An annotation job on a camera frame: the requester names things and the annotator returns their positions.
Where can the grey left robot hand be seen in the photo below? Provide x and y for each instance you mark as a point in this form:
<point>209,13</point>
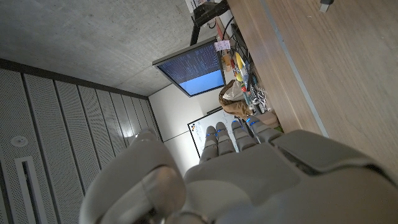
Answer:
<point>264,186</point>

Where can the computer monitor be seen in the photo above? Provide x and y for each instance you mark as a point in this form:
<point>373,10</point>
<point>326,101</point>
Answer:
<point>194,68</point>

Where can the yellow banana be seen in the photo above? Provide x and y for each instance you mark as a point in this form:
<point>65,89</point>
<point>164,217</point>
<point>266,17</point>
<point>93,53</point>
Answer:
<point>239,62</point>

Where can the whiteboard with writing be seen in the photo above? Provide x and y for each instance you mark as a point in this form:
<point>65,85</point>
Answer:
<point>202,133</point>

